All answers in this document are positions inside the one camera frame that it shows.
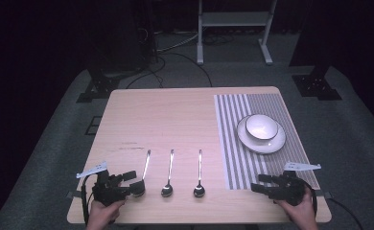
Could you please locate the person's right hand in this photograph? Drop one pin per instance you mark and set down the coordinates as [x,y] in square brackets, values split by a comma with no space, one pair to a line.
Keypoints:
[300,214]

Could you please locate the white bowl with dark rim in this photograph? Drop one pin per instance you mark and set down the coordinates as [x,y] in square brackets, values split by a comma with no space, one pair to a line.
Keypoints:
[261,126]

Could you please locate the white metal stand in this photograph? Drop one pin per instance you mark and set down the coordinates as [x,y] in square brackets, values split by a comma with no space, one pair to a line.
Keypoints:
[236,18]

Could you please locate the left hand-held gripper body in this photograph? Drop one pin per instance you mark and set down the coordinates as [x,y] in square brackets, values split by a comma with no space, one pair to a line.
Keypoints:
[106,191]

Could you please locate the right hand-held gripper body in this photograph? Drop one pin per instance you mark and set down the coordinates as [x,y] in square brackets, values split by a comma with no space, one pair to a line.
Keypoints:
[289,191]

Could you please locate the white plate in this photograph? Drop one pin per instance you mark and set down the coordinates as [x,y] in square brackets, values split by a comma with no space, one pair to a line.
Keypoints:
[265,147]

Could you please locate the dark floor hatch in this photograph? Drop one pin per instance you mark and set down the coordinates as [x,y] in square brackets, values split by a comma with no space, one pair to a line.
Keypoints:
[94,125]

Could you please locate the dark cabinet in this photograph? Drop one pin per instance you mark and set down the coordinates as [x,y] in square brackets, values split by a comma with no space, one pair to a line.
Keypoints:
[124,35]

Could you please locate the grey striped placemat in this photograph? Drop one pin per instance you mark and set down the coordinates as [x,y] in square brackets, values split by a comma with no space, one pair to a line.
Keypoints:
[236,166]

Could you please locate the black stand base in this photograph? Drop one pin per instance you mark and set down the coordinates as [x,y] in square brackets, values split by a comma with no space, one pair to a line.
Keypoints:
[316,86]
[100,87]

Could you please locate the person's left hand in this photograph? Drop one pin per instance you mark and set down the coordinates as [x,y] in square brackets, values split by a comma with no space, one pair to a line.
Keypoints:
[101,214]

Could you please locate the metal spoon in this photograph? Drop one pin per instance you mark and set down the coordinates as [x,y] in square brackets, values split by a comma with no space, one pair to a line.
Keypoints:
[199,169]
[169,169]
[146,166]

